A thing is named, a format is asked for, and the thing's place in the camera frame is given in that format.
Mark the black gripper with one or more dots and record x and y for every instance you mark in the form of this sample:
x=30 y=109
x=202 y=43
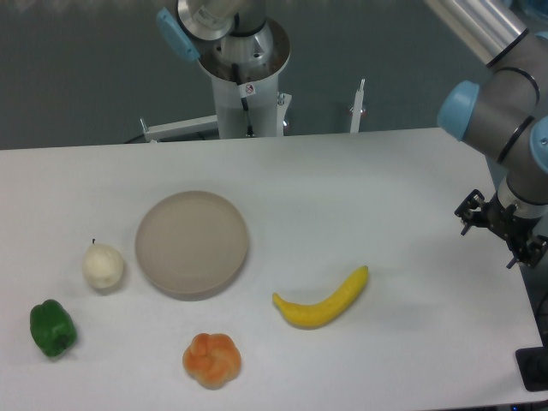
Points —
x=527 y=249

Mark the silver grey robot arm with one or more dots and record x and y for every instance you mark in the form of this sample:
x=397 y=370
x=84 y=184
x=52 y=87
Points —
x=495 y=118

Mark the yellow banana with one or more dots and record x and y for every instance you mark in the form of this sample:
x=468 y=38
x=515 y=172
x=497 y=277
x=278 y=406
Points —
x=322 y=313

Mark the black device at table edge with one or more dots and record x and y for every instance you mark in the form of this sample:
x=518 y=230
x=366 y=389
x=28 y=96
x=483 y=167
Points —
x=532 y=363

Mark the beige round plate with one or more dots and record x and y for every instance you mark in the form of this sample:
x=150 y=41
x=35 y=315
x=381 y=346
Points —
x=192 y=245

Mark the orange knotted bread roll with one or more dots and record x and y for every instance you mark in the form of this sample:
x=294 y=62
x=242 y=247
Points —
x=212 y=360

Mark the white pear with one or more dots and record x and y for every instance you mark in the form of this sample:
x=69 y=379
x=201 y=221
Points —
x=102 y=267

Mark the green bell pepper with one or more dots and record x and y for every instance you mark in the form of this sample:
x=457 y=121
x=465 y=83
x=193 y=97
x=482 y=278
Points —
x=52 y=328

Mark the white metal bracket post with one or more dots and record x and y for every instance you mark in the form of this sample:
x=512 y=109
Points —
x=358 y=109

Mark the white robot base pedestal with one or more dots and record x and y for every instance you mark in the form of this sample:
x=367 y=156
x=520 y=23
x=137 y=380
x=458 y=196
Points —
x=244 y=74

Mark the white horizontal frame bar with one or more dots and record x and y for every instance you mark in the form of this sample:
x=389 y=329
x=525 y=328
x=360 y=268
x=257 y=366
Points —
x=182 y=130

